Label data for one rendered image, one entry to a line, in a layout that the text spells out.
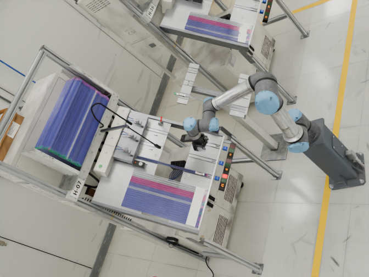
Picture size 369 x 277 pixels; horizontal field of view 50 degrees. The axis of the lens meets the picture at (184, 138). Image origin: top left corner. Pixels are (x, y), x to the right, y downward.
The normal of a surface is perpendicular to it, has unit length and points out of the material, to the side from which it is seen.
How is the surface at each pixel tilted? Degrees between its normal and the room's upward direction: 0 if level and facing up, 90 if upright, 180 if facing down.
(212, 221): 90
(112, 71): 90
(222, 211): 90
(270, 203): 0
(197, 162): 43
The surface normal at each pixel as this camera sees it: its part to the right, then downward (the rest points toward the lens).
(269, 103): -0.15, 0.74
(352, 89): -0.66, -0.47
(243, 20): 0.01, -0.40
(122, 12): -0.28, 0.88
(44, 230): 0.70, -0.10
